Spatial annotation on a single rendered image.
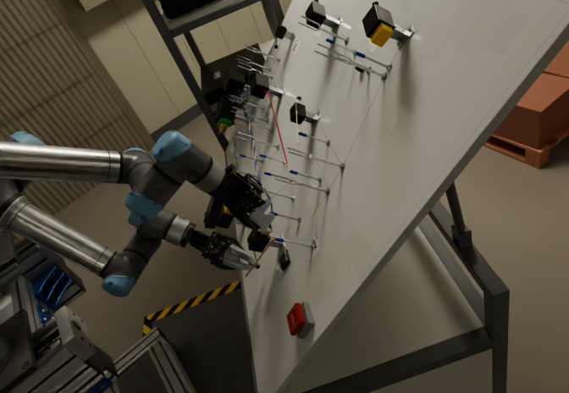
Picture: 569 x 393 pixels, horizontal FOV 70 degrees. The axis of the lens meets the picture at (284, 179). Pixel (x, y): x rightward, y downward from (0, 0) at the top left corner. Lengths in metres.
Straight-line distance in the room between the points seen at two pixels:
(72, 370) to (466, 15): 1.22
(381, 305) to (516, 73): 0.78
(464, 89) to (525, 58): 0.10
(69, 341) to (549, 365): 1.73
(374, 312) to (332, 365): 0.19
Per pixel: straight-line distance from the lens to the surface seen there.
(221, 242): 1.09
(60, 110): 4.01
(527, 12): 0.70
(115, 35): 4.05
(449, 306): 1.22
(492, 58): 0.70
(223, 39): 4.43
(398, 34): 0.90
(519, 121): 2.62
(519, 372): 2.03
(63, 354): 1.25
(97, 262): 1.15
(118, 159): 0.99
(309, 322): 0.91
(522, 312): 2.15
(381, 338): 1.20
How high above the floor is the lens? 1.86
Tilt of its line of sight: 38 degrees down
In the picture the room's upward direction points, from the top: 24 degrees counter-clockwise
